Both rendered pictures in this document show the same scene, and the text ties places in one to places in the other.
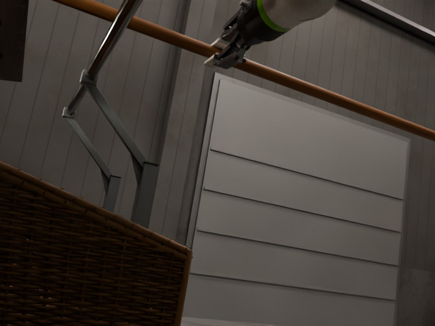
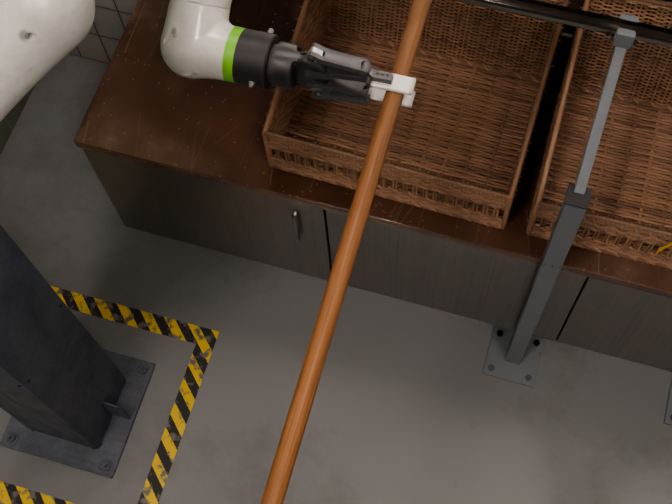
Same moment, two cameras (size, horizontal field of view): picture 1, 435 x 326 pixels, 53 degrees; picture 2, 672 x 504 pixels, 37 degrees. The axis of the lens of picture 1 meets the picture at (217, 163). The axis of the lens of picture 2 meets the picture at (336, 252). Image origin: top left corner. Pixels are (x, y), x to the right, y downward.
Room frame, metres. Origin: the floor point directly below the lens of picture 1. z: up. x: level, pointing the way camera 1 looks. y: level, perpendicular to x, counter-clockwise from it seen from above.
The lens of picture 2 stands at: (1.53, -0.66, 2.58)
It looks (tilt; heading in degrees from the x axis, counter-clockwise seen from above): 66 degrees down; 136
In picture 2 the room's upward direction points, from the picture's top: 6 degrees counter-clockwise
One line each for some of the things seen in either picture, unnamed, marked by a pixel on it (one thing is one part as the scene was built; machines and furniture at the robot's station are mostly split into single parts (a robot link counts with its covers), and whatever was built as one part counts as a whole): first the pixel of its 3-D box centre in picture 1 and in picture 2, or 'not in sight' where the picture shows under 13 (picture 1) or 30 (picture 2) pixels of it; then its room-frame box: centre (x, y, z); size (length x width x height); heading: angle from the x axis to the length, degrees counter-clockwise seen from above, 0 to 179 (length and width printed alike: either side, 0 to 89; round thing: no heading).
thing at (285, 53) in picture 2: (250, 28); (301, 68); (0.84, -0.02, 1.19); 0.09 x 0.07 x 0.08; 25
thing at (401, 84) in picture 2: (217, 46); (393, 82); (0.98, 0.04, 1.21); 0.07 x 0.03 x 0.01; 25
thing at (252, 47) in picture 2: (267, 13); (259, 57); (0.77, -0.05, 1.19); 0.12 x 0.06 x 0.09; 115
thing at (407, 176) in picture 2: (17, 228); (415, 78); (0.81, 0.34, 0.72); 0.56 x 0.49 x 0.28; 22
